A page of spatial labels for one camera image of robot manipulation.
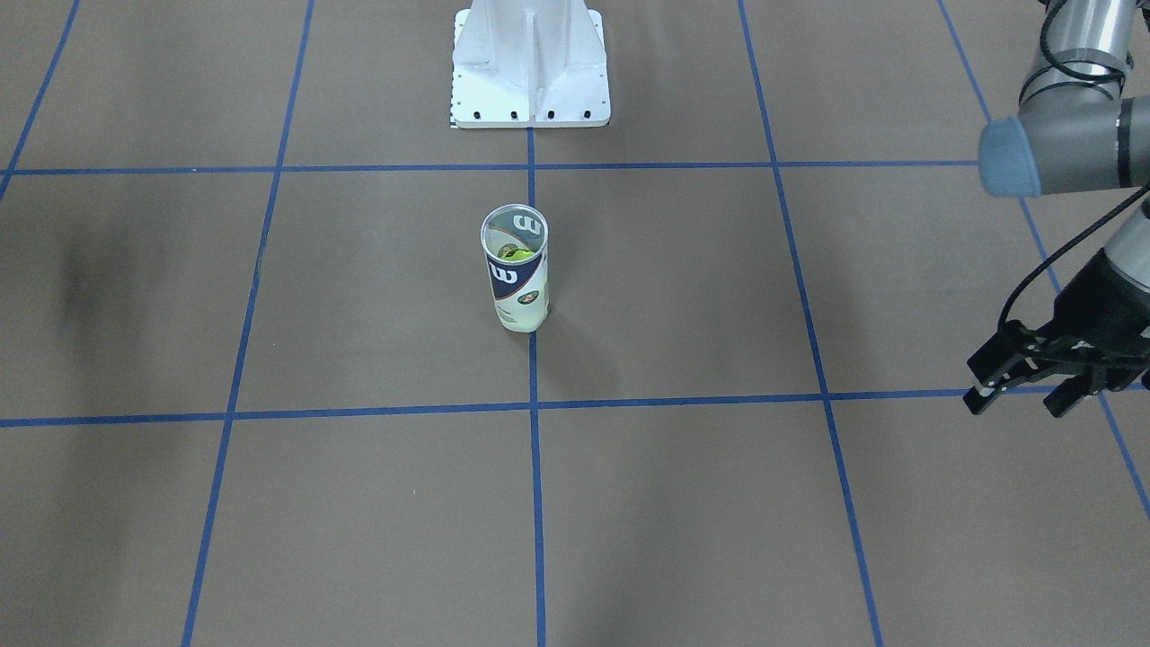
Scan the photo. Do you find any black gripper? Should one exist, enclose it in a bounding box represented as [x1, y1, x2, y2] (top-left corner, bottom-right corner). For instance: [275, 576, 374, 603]
[963, 249, 1149, 418]

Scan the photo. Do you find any white tennis ball can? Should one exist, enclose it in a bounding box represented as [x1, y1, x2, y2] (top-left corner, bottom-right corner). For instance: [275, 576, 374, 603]
[480, 205, 550, 334]

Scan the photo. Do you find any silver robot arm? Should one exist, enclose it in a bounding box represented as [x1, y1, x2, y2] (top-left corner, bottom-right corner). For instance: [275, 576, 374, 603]
[963, 1, 1149, 418]

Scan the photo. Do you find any black camera cable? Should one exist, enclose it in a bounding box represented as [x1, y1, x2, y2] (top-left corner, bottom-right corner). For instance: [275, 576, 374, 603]
[997, 0, 1150, 336]

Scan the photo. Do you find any white pedestal column base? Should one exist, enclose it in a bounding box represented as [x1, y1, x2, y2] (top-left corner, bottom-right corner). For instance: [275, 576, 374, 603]
[449, 1, 612, 129]

